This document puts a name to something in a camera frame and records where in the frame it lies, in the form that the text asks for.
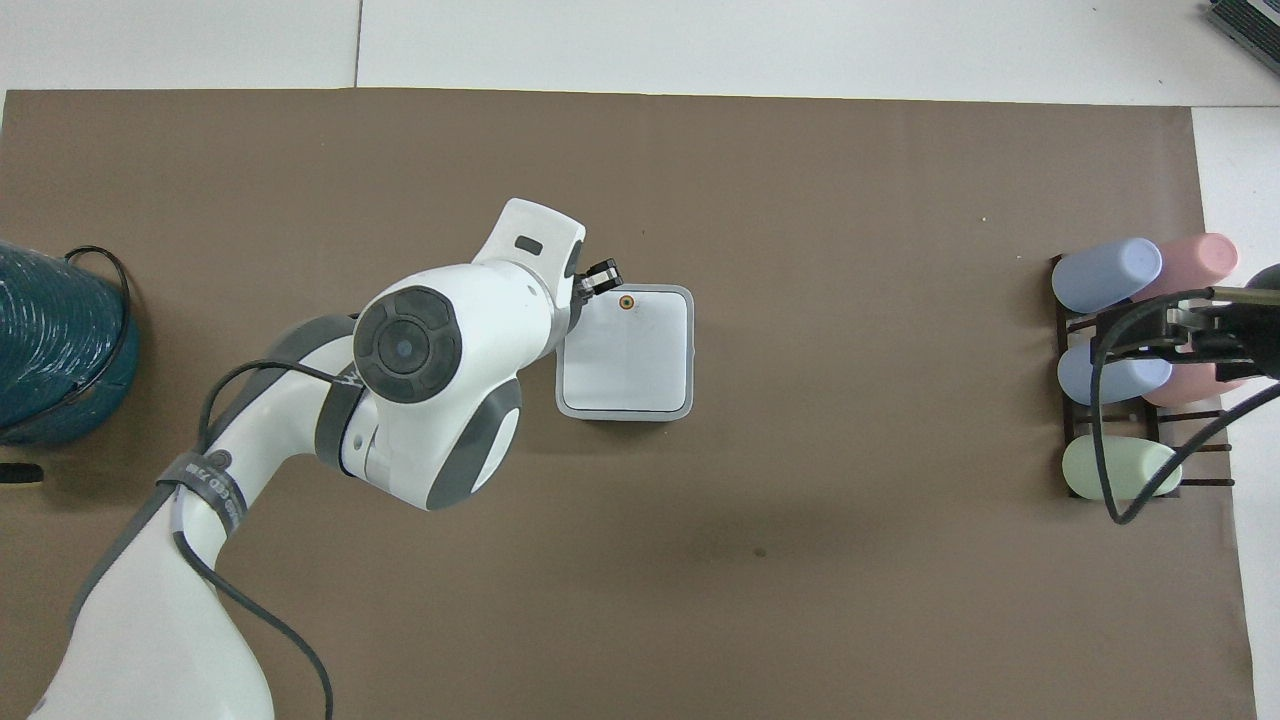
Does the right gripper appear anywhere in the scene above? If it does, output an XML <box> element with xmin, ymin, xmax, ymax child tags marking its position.
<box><xmin>1160</xmin><ymin>297</ymin><xmax>1280</xmax><ymax>382</ymax></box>

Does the white square trash can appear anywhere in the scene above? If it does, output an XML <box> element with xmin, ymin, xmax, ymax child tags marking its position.
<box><xmin>555</xmin><ymin>284</ymin><xmax>696</xmax><ymax>422</ymax></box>

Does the pink cup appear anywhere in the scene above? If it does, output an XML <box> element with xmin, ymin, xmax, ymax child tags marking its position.
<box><xmin>1140</xmin><ymin>356</ymin><xmax>1253</xmax><ymax>408</ymax></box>
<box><xmin>1133</xmin><ymin>232</ymin><xmax>1240</xmax><ymax>304</ymax></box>

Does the blue cup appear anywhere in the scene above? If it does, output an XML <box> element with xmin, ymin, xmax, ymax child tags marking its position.
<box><xmin>1051</xmin><ymin>237</ymin><xmax>1164</xmax><ymax>315</ymax></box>
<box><xmin>1057</xmin><ymin>339</ymin><xmax>1174</xmax><ymax>407</ymax></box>

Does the green cup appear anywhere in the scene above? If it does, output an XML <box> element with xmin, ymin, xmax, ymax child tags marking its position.
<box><xmin>1061</xmin><ymin>435</ymin><xmax>1184</xmax><ymax>502</ymax></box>

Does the dark wooden cup rack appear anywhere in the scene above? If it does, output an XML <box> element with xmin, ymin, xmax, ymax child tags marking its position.
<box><xmin>1049</xmin><ymin>253</ymin><xmax>1237</xmax><ymax>502</ymax></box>

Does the dark striped object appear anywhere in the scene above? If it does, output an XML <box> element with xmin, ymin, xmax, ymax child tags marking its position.
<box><xmin>1204</xmin><ymin>0</ymin><xmax>1280</xmax><ymax>52</ymax></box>

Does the teal ribbed bucket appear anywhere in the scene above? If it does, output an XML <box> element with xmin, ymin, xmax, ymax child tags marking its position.
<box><xmin>0</xmin><ymin>240</ymin><xmax>142</xmax><ymax>449</ymax></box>

